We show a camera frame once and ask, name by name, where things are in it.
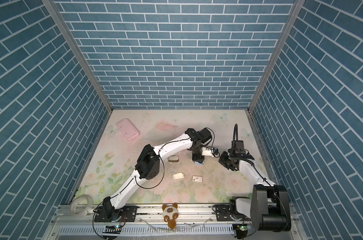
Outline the panda plush toy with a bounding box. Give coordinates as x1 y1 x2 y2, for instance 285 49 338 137
162 203 179 230

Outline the staple box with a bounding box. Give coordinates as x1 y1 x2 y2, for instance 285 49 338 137
192 176 202 183

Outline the aluminium front rail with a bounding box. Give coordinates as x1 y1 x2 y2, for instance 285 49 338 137
53 204 250 225

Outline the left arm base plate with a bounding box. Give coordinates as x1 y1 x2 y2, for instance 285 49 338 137
94 206 138 223

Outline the white coiled cable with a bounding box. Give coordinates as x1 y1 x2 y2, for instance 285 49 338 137
70 194 94 217

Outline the staple box tray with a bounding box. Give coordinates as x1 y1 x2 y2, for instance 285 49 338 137
172 173 185 181

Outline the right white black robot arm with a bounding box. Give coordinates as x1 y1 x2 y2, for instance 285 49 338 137
219 140 291 232

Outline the pink rectangular case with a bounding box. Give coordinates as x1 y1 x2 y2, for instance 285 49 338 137
116 119 140 141

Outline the beige mini stapler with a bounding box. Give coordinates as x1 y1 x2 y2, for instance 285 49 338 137
168 156 180 163

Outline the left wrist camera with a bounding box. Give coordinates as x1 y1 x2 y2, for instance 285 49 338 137
201 147 220 158

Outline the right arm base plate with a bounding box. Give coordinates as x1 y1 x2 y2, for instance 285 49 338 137
211 204 251 222

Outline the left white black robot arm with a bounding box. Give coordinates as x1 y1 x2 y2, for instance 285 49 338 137
98 128 218 218

